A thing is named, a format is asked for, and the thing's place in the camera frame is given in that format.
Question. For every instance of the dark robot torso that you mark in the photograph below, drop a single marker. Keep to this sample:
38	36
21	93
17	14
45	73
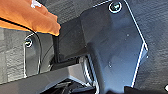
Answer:
36	81

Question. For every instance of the round base light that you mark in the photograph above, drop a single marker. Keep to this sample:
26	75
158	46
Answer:
28	42

